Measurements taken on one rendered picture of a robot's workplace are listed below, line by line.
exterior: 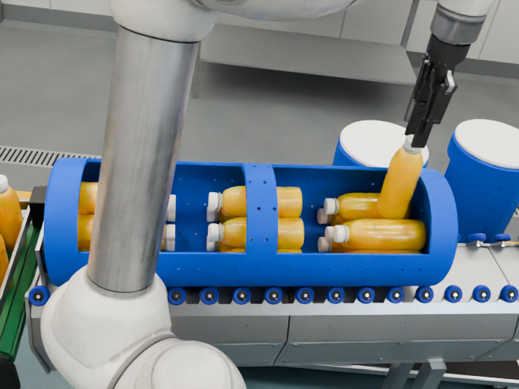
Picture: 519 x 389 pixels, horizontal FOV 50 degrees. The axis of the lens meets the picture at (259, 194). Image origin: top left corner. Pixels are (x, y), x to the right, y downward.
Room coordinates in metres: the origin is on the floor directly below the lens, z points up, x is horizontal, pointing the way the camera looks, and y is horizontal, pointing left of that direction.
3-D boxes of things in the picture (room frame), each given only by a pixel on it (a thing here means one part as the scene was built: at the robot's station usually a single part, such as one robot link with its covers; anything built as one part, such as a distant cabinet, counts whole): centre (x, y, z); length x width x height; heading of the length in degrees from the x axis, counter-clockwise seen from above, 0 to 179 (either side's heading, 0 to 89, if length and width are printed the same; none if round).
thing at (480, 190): (1.61, -0.75, 0.59); 0.28 x 0.28 x 0.88
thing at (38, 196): (1.08, 0.55, 0.95); 0.10 x 0.07 x 0.10; 11
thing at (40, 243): (0.89, 0.47, 0.99); 0.10 x 0.02 x 0.12; 11
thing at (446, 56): (1.04, -0.32, 1.53); 0.08 x 0.07 x 0.09; 10
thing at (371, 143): (1.50, -0.36, 1.03); 0.28 x 0.28 x 0.01
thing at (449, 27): (1.04, -0.32, 1.60); 0.09 x 0.09 x 0.06
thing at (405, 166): (1.04, -0.31, 1.23); 0.07 x 0.07 x 0.19
